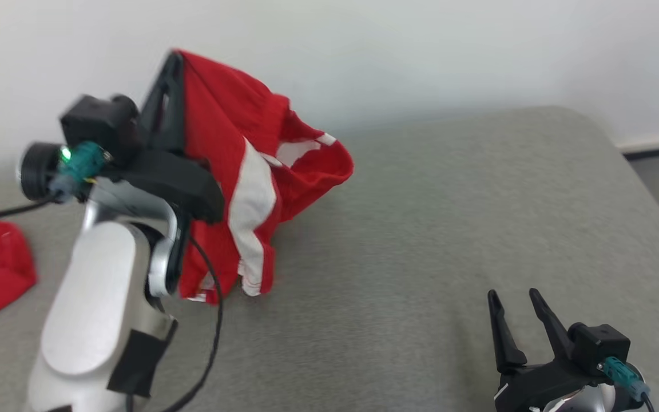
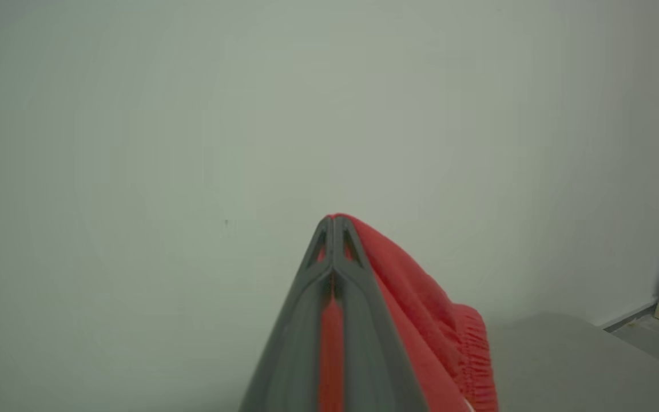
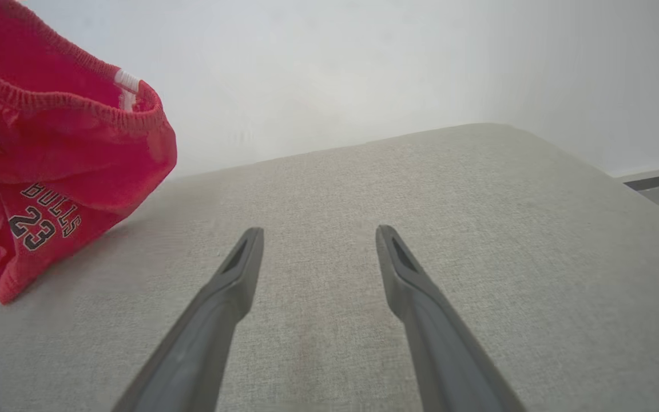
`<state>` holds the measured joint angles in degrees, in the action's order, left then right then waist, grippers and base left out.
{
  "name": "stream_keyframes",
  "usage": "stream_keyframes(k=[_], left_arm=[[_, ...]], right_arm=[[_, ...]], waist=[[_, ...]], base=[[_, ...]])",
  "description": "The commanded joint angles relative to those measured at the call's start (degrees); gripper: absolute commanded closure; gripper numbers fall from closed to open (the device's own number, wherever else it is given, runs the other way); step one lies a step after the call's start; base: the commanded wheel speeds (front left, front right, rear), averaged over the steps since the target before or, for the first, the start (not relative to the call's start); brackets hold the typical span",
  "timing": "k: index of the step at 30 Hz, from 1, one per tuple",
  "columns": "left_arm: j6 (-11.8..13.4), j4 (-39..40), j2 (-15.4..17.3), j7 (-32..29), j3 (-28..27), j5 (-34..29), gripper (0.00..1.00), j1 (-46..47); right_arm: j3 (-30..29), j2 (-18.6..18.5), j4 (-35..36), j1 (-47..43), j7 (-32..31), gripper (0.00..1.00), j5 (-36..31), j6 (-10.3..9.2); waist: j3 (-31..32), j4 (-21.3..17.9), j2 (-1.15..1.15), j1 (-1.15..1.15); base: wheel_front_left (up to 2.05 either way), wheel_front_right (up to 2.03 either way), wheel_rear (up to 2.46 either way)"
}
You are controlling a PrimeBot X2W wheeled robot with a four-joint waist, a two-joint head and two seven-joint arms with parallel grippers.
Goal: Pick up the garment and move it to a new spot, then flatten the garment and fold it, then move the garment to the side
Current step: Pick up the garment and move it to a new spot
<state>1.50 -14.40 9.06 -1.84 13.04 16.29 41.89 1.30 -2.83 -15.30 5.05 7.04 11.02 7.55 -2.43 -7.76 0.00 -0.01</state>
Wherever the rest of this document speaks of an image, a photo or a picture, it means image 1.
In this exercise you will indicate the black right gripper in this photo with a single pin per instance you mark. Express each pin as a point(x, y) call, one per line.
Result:
point(527, 389)

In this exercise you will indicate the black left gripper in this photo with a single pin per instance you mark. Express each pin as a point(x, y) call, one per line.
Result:
point(175, 180)

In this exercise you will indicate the red shorts with white stripe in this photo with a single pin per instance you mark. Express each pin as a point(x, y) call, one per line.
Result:
point(221, 126)

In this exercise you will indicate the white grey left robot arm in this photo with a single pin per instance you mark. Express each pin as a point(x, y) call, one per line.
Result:
point(95, 297)

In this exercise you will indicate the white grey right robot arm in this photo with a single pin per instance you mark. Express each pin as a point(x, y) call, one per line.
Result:
point(592, 400)

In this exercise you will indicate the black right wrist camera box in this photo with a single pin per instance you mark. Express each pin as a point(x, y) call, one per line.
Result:
point(598, 346)

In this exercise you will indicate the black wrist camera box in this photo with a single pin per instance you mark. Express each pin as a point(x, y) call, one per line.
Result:
point(100, 123)
point(598, 346)

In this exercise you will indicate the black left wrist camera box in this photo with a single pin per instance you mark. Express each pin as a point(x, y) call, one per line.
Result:
point(100, 123)

